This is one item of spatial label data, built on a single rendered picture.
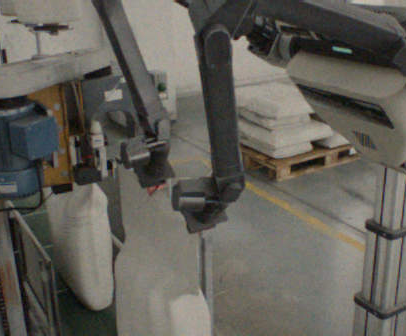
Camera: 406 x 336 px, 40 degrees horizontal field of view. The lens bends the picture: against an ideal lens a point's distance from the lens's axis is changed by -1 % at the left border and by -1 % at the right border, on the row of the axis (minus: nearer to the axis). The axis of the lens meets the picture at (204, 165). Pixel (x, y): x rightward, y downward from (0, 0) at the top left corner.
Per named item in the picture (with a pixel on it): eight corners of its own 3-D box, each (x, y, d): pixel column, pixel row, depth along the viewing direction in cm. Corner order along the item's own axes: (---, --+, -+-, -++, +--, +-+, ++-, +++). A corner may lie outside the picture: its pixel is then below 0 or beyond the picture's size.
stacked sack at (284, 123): (313, 127, 454) (313, 110, 450) (268, 134, 438) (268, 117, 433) (270, 109, 511) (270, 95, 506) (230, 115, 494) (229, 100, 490)
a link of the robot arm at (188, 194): (245, 187, 113) (234, 156, 118) (191, 185, 109) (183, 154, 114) (226, 223, 121) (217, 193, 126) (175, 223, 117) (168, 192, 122)
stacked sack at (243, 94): (305, 103, 485) (306, 86, 480) (240, 113, 456) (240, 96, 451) (276, 93, 520) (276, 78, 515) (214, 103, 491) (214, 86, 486)
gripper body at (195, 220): (177, 207, 128) (188, 195, 122) (215, 198, 133) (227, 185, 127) (187, 233, 126) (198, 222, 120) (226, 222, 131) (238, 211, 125)
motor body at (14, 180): (52, 195, 150) (41, 105, 141) (-6, 208, 143) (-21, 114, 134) (37, 178, 162) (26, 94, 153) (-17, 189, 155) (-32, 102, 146)
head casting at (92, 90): (158, 152, 186) (154, 64, 176) (88, 167, 175) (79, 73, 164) (123, 131, 211) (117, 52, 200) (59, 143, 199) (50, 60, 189)
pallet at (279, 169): (379, 153, 501) (380, 138, 496) (276, 182, 441) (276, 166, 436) (315, 132, 567) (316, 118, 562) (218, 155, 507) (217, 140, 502)
